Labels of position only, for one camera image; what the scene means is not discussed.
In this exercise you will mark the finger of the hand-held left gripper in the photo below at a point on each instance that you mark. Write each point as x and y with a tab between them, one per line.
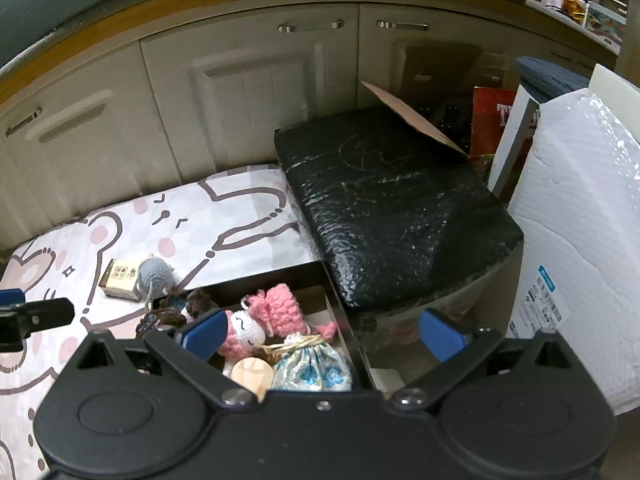
11	296
45	312

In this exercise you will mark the white foam board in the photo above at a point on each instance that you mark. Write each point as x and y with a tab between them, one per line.
612	77

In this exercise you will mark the gold snack packet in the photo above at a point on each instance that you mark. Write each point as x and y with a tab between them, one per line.
577	7

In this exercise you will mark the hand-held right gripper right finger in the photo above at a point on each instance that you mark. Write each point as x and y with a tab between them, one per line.
442	332

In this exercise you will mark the small beige box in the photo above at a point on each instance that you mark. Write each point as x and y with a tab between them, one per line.
119	280

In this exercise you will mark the brown cardboard box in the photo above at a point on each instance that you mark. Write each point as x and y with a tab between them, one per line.
415	120

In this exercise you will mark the red printed box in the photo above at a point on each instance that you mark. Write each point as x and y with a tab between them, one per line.
492	120

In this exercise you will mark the white flat board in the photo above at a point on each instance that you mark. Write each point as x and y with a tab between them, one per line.
515	145

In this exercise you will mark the black box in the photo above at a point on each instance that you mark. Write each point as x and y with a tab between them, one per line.
345	320

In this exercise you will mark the printed bear blanket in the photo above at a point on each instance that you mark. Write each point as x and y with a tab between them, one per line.
150	220

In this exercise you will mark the cream cabinet door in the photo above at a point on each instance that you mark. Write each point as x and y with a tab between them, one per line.
90	160
440	60
250	100

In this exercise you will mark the black bubble wrap package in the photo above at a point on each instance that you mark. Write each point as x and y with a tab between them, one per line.
400	210

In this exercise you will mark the pink white crochet doll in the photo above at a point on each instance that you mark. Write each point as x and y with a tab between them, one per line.
280	307

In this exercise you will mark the blue grey cushion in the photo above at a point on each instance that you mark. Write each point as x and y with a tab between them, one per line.
550	77

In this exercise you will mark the brown crochet toy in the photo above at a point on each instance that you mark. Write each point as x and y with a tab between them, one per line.
197	302

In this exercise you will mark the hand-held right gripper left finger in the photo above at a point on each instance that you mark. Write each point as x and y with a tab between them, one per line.
202	334

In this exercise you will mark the white bubble wrap package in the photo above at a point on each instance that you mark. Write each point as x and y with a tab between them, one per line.
585	200

